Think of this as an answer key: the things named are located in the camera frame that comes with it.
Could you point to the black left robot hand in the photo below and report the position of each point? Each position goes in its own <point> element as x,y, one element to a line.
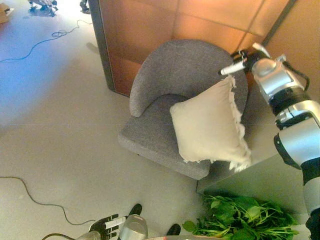
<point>107,226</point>

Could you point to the white fringed pillow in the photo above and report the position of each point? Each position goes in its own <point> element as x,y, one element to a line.
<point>205,125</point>

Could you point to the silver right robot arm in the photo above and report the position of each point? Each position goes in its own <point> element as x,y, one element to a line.
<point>295,150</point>

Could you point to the silver left robot leg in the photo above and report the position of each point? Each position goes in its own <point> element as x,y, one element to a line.
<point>133,228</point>

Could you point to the black left robot foot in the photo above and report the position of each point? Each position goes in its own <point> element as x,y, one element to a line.
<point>135,209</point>

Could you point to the black robot foot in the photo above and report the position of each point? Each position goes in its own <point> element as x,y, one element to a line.
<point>173,229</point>
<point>135,209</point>

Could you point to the black right robot foot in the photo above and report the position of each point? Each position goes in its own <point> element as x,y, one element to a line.
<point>173,229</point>

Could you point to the green leafy potted plant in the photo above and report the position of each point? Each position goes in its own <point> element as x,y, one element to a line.
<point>237,220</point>

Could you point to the grey fabric armchair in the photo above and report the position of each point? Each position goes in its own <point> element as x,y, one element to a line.
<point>175,65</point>

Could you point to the wood panelled partition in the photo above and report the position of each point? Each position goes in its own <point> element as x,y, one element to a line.
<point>150,25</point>

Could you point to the dark stand foot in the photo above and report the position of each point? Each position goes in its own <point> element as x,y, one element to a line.
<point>85,5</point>

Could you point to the dark legged robot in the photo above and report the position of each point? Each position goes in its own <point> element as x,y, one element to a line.
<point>43,6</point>

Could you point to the brown cardboard box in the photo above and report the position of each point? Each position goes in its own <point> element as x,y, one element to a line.
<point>4,13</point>

